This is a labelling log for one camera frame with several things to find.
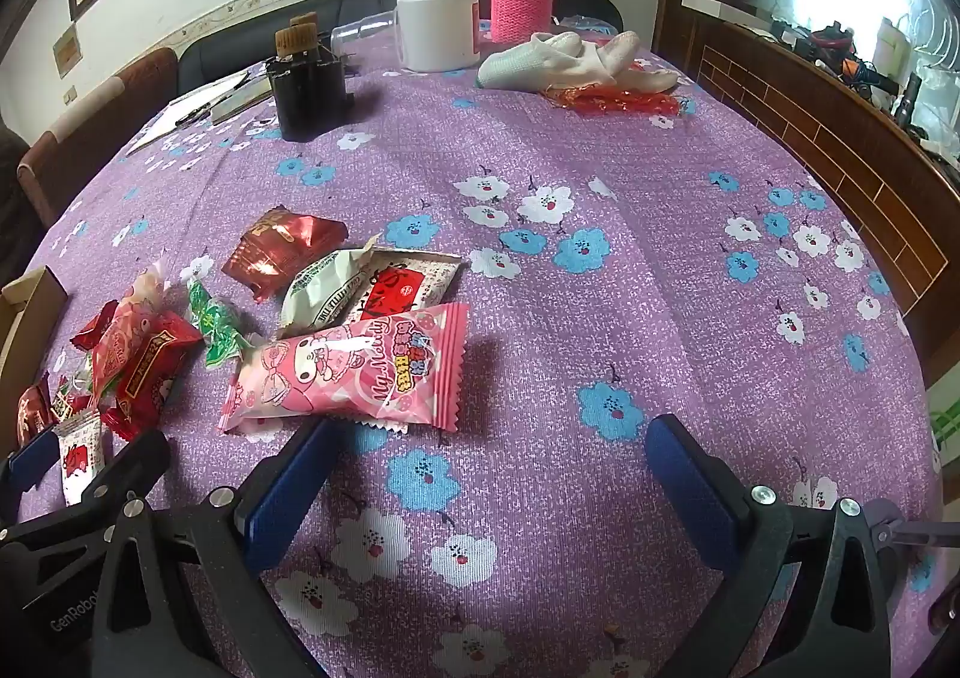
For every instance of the small wall plaque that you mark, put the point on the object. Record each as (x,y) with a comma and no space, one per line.
(66,50)

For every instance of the white plastic jug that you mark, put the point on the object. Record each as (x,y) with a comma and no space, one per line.
(891,46)

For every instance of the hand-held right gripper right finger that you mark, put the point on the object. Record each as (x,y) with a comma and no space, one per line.
(690,490)

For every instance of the dark red foil snack packet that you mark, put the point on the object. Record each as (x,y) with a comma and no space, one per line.
(277,247)

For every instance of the brown chair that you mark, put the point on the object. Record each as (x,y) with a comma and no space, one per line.
(97,123)

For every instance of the plain red snack packet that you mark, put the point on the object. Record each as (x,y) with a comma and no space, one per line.
(94,329)

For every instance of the small dark red packet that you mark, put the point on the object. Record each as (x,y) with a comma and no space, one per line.
(34,415)

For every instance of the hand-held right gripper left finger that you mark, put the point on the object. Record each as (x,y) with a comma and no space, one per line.
(289,487)

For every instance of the red yellow snack packet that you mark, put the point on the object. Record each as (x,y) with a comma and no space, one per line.
(146,372)

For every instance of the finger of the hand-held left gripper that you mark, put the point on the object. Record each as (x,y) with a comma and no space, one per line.
(30,462)
(127,464)

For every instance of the dark sofa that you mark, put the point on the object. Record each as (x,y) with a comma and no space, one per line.
(217,44)

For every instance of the purple floral tablecloth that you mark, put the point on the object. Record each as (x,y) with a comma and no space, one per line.
(600,273)

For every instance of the grey notebook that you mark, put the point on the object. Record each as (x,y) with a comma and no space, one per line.
(244,97)

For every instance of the cardboard box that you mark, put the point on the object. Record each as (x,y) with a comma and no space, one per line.
(30,303)

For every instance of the small green white packet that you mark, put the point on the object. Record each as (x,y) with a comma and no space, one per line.
(71,397)

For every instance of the black bottle holder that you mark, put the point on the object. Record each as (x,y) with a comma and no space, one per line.
(307,102)

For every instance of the white red snack packet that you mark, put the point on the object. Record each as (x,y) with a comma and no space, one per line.
(411,280)

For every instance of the white shelf board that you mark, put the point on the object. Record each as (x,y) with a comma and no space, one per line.
(724,9)

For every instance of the pale pink clear packet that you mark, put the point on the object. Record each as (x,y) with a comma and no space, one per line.
(136,303)

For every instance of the red plastic wrapper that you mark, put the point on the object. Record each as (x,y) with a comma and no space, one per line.
(615,100)

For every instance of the green candy packet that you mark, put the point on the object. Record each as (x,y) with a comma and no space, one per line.
(217,333)

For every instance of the papers and pen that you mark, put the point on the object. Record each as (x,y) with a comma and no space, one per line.
(187,112)

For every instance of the clear plastic bottle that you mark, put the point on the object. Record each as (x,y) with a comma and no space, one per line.
(360,31)

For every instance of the black pen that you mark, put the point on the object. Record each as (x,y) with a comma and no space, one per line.
(193,115)

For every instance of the white green snack packet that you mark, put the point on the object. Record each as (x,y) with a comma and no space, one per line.
(322,288)

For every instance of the wooden counter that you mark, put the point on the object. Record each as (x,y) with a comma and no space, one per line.
(825,145)

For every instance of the white cloth glove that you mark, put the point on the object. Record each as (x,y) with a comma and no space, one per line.
(604,52)

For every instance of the white plastic jar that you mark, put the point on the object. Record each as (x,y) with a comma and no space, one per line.
(439,25)

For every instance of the green white box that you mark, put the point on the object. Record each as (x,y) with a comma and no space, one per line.
(946,427)

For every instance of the pink cartoon snack packet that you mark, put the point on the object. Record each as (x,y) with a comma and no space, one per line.
(352,370)

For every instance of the small white red packet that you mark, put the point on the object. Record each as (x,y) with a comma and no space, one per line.
(79,457)

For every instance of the wall socket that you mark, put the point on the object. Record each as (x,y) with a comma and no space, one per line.
(70,94)

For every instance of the pale green cloth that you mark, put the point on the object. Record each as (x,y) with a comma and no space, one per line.
(517,69)

